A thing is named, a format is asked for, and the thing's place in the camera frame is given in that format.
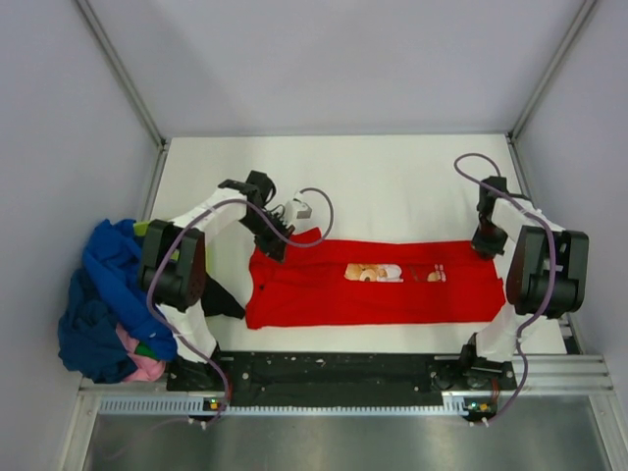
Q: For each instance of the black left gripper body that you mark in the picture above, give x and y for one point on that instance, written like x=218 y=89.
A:
x=265 y=236

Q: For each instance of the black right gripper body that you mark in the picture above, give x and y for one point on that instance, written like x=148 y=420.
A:
x=489 y=239

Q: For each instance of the red printed t shirt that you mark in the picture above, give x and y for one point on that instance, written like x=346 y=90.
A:
x=348 y=282

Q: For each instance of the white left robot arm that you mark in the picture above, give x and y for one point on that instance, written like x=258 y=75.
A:
x=179 y=299

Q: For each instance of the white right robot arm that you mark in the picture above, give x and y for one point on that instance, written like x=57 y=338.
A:
x=530 y=275

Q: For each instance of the black t shirt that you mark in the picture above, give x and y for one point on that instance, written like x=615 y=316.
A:
x=216 y=301

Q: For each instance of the green plastic basket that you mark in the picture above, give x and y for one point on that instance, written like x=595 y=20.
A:
x=182 y=249

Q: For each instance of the blue t shirt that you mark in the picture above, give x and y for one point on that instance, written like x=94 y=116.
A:
x=103 y=292

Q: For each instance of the green t shirt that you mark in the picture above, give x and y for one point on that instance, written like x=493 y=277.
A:
x=143 y=350

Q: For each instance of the pink t shirt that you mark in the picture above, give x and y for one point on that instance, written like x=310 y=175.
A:
x=146 y=369

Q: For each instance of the aluminium frame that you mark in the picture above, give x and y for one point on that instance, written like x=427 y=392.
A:
x=563 y=407

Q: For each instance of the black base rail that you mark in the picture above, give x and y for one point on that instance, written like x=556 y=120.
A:
x=266 y=378

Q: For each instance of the white slotted cable duct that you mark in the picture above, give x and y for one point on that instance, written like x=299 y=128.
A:
x=206 y=406

